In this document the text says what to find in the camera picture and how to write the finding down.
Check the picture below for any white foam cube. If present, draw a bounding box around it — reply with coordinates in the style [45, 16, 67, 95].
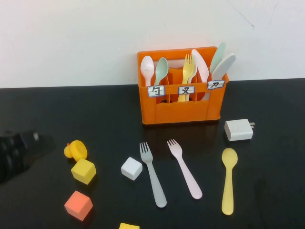
[121, 156, 143, 181]

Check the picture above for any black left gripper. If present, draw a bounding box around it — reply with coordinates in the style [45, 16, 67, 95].
[0, 129, 41, 184]

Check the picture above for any green plastic spoon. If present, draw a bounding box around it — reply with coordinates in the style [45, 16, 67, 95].
[153, 57, 169, 86]

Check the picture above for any green plastic knife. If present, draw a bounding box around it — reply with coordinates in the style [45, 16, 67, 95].
[209, 42, 227, 74]

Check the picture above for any pink plastic knife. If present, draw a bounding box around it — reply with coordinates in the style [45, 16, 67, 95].
[191, 49, 210, 83]

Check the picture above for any orange plastic cutlery holder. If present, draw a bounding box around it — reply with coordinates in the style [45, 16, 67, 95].
[137, 46, 230, 125]

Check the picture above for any yellow plastic fork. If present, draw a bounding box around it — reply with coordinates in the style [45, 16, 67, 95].
[177, 54, 195, 103]

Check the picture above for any paper label fork character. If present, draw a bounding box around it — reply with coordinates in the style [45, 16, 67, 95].
[178, 85, 196, 95]

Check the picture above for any pale pink plastic spoon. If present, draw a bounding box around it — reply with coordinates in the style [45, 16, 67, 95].
[140, 55, 155, 87]

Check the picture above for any yellow plastic spoon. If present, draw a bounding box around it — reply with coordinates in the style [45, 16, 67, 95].
[221, 147, 238, 216]

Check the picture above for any pink plastic fork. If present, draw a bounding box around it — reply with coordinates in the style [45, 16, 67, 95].
[166, 139, 203, 200]

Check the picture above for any grey plastic knife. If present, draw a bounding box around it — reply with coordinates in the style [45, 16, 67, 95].
[211, 52, 236, 82]

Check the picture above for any grey plastic fork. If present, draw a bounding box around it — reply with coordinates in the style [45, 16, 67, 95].
[139, 142, 167, 208]

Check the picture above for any yellow rubber duck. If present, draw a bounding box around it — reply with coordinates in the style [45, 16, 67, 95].
[63, 140, 88, 161]

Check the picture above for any paper label spoon character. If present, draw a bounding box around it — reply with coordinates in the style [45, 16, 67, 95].
[147, 85, 166, 98]

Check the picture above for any paper label knife character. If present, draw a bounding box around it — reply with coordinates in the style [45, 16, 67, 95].
[206, 80, 226, 91]

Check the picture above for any white charger plug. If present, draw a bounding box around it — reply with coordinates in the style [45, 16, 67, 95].
[224, 118, 255, 142]

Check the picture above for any orange foam cube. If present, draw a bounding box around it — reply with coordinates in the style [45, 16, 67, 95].
[64, 190, 94, 222]

